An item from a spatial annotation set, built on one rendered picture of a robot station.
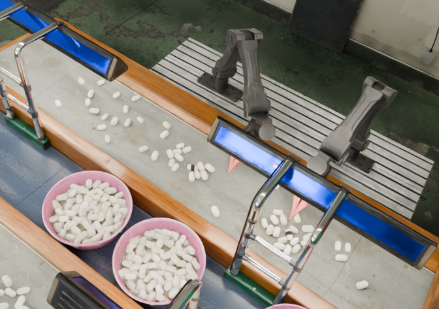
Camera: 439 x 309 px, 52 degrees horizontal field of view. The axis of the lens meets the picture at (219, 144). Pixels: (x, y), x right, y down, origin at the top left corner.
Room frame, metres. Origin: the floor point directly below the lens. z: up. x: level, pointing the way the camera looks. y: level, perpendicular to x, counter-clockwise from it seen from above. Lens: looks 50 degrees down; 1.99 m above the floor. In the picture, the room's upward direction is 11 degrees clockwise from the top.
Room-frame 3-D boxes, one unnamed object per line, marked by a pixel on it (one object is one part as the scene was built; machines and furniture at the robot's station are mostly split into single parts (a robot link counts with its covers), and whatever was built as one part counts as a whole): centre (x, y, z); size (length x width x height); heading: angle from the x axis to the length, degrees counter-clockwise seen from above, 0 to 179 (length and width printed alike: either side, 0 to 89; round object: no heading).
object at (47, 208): (0.70, 0.36, 0.72); 0.27 x 0.27 x 0.10
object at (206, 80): (1.44, 0.04, 0.71); 0.20 x 0.07 x 0.08; 66
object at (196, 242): (0.58, 0.11, 0.72); 0.27 x 0.27 x 0.10
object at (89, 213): (0.70, 0.36, 0.72); 0.24 x 0.24 x 0.06
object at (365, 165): (1.19, -0.50, 0.71); 0.20 x 0.07 x 0.08; 66
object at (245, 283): (0.64, -0.22, 0.90); 0.20 x 0.19 x 0.45; 64
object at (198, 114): (1.14, 0.01, 0.67); 1.81 x 0.12 x 0.19; 64
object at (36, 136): (1.07, 0.65, 0.90); 0.20 x 0.19 x 0.45; 64
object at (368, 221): (0.71, -0.26, 1.08); 0.62 x 0.08 x 0.07; 64
